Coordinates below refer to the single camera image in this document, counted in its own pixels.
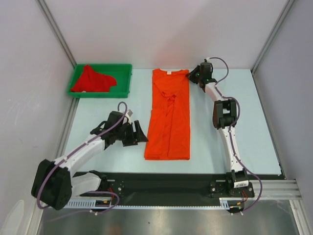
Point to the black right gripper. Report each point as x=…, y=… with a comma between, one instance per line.
x=191, y=75

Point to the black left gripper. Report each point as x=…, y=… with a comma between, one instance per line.
x=134, y=137

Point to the orange t shirt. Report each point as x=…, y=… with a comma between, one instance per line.
x=169, y=131

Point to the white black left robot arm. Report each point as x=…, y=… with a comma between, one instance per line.
x=56, y=182

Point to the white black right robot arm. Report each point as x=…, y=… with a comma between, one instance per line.
x=226, y=113

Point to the green plastic tray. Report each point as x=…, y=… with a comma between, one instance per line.
x=121, y=72

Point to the red t shirt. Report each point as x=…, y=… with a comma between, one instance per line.
x=93, y=82

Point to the grey slotted cable duct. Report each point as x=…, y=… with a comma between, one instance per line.
x=105, y=203

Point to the right aluminium corner post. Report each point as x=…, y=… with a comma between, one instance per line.
x=274, y=32

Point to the aluminium corner post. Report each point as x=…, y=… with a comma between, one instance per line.
x=274, y=32
x=56, y=30

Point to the aluminium front frame rail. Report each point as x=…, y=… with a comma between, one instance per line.
x=276, y=188

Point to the left aluminium corner post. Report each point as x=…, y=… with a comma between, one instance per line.
x=56, y=30

